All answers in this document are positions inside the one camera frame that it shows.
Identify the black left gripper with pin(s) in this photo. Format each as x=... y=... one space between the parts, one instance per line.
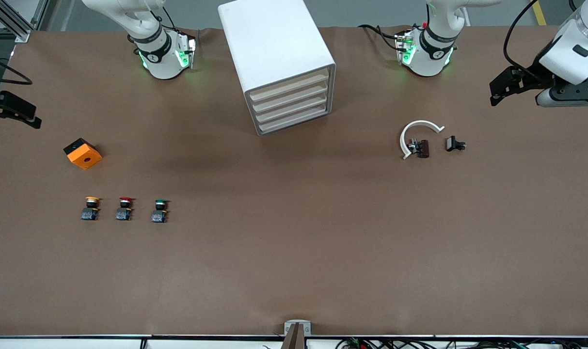
x=532 y=77

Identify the green push button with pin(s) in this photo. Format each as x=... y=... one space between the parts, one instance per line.
x=160 y=211

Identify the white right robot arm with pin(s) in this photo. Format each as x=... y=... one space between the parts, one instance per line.
x=158 y=58

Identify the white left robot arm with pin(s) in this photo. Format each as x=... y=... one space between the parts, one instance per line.
x=434 y=53

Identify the orange button box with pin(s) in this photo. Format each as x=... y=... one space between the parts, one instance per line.
x=84 y=157

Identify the yellow push button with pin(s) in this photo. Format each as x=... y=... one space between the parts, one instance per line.
x=90 y=208

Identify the red push button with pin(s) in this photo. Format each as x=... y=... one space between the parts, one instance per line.
x=124 y=208

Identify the black small clip component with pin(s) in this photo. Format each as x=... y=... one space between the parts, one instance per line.
x=452 y=143

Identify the dark brown small component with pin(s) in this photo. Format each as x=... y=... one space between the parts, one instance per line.
x=423 y=148

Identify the brown table mat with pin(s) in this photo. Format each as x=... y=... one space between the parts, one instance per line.
x=294 y=242

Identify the aluminium frame profile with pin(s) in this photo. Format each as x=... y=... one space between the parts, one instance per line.
x=21 y=35

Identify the white curved plastic bracket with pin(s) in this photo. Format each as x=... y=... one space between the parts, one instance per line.
x=422 y=122

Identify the grey metal edge bracket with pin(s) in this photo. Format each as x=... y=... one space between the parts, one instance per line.
x=289 y=325

